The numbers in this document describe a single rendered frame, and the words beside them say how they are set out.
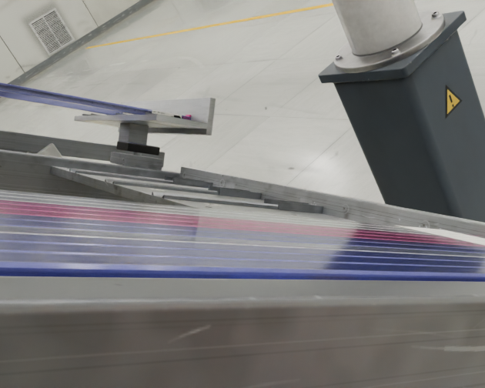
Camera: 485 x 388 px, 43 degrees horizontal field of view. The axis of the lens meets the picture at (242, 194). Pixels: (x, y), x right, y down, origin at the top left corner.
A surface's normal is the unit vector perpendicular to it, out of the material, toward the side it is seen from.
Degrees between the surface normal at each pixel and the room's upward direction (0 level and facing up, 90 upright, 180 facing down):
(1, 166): 90
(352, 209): 47
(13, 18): 90
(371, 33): 90
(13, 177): 90
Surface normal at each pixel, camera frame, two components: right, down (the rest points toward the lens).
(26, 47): 0.57, 0.13
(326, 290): 0.15, -0.99
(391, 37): 0.05, 0.46
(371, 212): -0.81, -0.09
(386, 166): -0.66, 0.61
